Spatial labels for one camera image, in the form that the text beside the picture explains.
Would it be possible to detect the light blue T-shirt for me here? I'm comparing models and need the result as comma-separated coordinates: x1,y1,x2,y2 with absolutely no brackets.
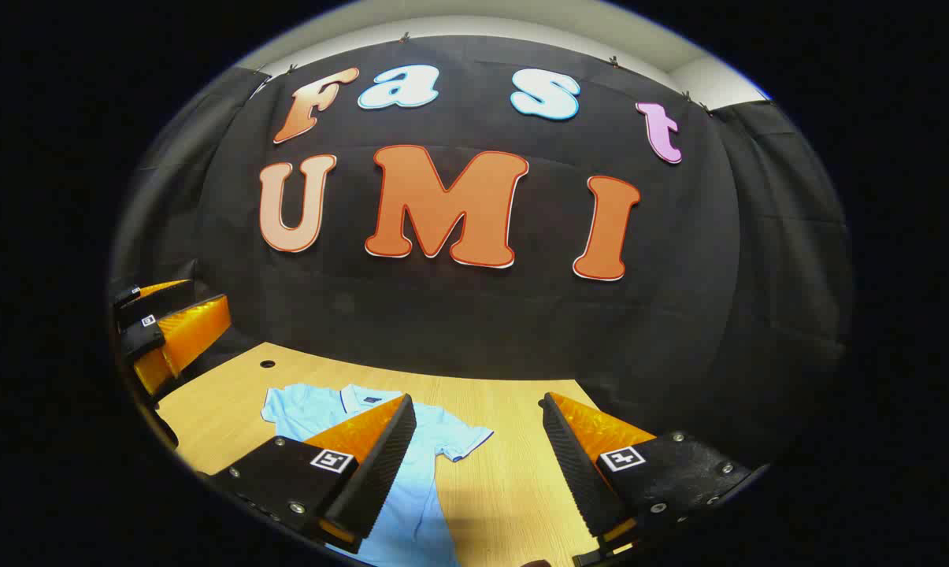
261,384,495,567

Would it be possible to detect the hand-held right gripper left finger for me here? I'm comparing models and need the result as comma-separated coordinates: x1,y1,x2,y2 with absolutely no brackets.
206,394,417,554

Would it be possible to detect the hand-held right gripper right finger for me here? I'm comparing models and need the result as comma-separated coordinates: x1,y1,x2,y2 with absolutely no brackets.
539,391,758,565

